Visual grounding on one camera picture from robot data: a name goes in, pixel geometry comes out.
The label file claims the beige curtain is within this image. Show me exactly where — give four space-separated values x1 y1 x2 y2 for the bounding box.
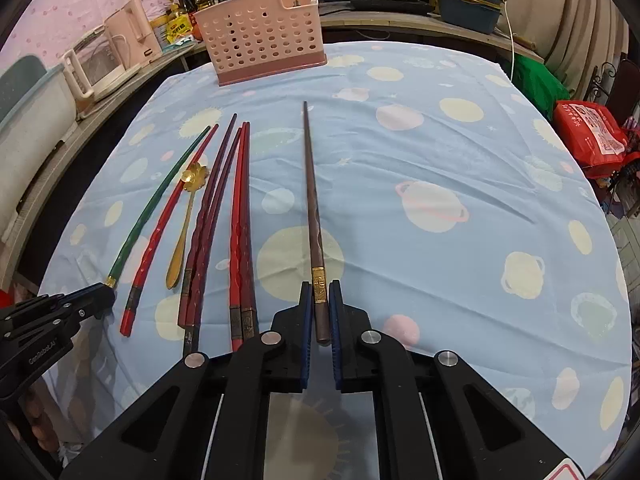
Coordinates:
480 0 632 102

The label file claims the green chopstick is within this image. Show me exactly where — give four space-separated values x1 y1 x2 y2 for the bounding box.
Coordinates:
105 126 212 289

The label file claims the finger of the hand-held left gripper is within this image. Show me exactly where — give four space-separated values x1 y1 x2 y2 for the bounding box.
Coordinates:
0 304 84 345
36 282 117 320

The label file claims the pink electric kettle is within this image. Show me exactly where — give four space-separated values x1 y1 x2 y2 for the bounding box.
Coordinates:
102 0 164 67

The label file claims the white plastic tub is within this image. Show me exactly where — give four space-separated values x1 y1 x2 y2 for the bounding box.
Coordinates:
0 67 79 243

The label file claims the dark brown chopstick gold band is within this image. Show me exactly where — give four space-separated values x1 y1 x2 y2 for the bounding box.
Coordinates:
301 100 332 347

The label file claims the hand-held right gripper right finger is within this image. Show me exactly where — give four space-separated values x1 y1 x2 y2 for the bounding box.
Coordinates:
327 280 587 480

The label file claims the yellow label seasoning bottle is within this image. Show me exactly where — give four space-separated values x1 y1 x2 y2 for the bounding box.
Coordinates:
164 9 194 44

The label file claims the red chopstick black band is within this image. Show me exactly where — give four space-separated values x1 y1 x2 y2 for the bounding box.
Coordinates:
119 123 220 338

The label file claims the green plastic bag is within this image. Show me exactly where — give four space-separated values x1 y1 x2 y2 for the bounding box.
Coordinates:
510 52 572 112

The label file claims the red shopping bag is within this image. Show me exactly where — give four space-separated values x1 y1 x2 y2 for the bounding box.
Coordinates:
552 99 632 179

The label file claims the dark metal chair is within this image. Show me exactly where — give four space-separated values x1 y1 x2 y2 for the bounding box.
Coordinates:
584 59 622 107

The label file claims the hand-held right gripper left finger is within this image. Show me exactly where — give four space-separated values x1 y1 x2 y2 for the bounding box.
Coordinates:
60 282 313 480

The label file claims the pink perforated utensil basket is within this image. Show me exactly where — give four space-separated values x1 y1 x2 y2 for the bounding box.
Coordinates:
192 0 329 86

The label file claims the white power cable with switch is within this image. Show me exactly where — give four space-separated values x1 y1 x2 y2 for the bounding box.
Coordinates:
492 0 517 82

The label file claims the blue planet print tablecloth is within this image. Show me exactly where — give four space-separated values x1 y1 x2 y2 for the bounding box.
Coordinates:
37 40 633 480

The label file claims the pink dotted sheet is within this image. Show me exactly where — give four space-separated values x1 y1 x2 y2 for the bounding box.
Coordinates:
0 0 168 63

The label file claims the gold flower spoon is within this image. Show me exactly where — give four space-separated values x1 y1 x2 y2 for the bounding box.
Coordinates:
165 162 209 290

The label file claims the glass kettle white base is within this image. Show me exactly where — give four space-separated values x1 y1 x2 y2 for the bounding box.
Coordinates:
61 26 142 112

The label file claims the bright red chopstick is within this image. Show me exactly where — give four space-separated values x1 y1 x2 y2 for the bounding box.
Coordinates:
229 121 247 352
240 122 260 347

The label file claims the stack of blue bowls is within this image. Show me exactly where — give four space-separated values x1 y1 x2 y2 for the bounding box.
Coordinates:
429 0 504 36

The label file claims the maroon chopstick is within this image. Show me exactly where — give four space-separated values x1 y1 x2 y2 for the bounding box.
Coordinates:
181 127 243 357
176 113 238 329

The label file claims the black induction cooktop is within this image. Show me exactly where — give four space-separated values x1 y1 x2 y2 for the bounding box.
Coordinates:
349 0 437 14

